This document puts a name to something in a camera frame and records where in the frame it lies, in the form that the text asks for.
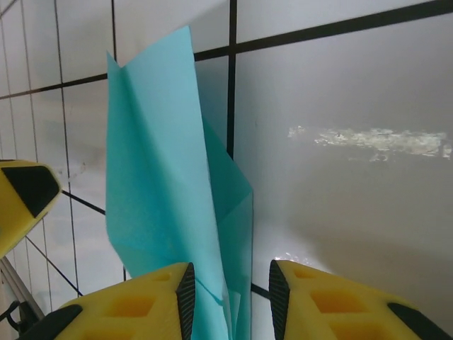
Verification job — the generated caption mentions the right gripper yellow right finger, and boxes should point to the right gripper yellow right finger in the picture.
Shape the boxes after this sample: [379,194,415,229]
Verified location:
[269,260,453,340]

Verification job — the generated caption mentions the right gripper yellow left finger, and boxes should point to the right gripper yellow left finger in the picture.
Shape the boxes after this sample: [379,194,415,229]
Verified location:
[21,262,195,340]

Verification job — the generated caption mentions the light blue paper sheet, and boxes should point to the light blue paper sheet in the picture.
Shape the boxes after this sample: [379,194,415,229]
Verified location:
[105,25,256,340]

